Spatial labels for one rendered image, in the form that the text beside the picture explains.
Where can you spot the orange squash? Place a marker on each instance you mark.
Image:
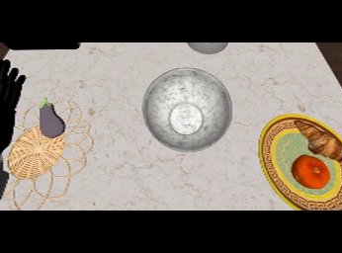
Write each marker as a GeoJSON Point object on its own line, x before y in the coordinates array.
{"type": "Point", "coordinates": [311, 171]}

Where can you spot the yellow patterned plate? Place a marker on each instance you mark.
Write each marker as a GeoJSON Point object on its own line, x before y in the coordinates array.
{"type": "Point", "coordinates": [282, 164]}

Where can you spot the grey metal bowl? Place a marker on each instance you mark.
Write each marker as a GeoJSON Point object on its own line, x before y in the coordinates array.
{"type": "Point", "coordinates": [187, 109]}

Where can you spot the brown croissant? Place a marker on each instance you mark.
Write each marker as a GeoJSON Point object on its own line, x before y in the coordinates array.
{"type": "Point", "coordinates": [320, 141]}

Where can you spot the purple eggplant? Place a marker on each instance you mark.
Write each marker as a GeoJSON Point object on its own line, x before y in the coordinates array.
{"type": "Point", "coordinates": [51, 122]}

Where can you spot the wicker placemat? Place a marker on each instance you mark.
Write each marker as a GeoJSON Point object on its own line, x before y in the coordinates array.
{"type": "Point", "coordinates": [42, 154]}

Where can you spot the grey round object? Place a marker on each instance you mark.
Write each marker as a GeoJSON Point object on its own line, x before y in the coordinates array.
{"type": "Point", "coordinates": [206, 46]}

